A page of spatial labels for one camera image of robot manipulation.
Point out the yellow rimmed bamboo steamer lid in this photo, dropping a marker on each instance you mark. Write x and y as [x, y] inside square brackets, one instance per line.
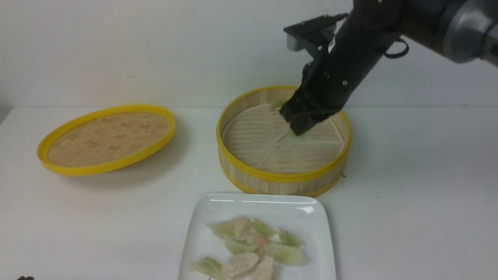
[106, 140]

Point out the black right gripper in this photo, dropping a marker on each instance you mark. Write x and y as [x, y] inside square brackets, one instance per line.
[357, 49]

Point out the white square plate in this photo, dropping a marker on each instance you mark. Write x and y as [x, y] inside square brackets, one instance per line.
[302, 216]

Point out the green dumpling plate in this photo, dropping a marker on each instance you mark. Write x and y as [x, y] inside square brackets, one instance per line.
[263, 229]
[289, 239]
[239, 247]
[208, 266]
[222, 229]

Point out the pink dumpling plate centre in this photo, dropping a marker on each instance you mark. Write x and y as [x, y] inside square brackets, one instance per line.
[261, 241]

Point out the green dumpling plate top left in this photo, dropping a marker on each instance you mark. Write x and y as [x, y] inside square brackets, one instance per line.
[222, 229]

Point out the green dumpling plate top middle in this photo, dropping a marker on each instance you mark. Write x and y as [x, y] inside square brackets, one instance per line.
[263, 229]

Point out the green dumpling plate bottom left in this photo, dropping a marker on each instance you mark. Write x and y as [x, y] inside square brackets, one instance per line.
[208, 266]

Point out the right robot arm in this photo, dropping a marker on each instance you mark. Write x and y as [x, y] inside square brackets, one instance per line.
[459, 30]

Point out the white dumpling plate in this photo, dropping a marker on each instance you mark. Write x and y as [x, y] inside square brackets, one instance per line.
[239, 265]
[264, 270]

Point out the yellow rimmed bamboo steamer basket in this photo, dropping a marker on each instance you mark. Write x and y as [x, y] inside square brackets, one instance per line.
[253, 181]

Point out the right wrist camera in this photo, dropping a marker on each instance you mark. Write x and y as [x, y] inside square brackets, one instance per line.
[312, 34]

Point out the green dumpling plate right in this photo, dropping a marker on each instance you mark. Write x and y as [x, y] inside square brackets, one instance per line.
[289, 239]

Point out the green dumpling plate centre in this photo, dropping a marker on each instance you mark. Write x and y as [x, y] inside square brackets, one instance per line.
[239, 247]

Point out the white steamer liner cloth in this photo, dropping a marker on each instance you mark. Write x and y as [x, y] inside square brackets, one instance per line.
[260, 138]

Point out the white dumpling plate bottom right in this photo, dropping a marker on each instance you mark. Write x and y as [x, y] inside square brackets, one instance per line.
[264, 270]

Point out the pale pink dumpling plate top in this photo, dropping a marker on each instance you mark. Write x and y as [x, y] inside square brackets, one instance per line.
[241, 227]

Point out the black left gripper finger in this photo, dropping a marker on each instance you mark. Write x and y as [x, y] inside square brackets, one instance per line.
[26, 278]

